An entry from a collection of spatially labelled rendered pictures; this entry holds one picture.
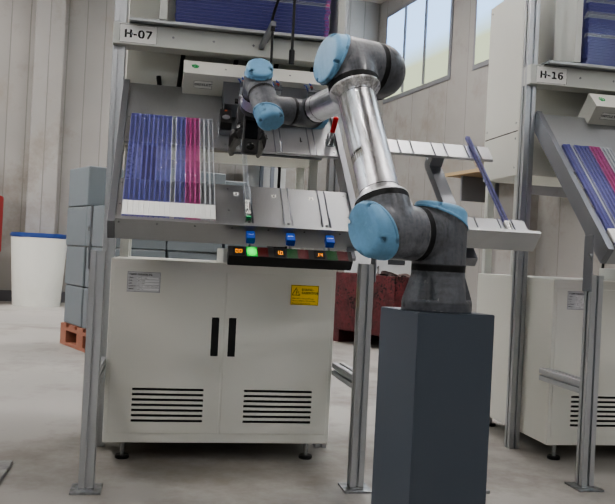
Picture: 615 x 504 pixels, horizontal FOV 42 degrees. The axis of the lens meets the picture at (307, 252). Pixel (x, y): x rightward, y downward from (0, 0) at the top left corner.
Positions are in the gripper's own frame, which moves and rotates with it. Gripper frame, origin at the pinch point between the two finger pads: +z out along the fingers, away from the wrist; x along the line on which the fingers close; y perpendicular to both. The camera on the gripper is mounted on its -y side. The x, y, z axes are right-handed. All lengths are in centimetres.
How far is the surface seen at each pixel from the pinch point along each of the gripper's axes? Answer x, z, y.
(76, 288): 73, 270, 110
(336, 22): -31, -9, 54
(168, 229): 21.9, -6.5, -33.1
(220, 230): 8.0, -7.2, -32.9
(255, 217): -1.9, -5.8, -26.9
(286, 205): -11.2, -4.3, -20.9
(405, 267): -232, 486, 278
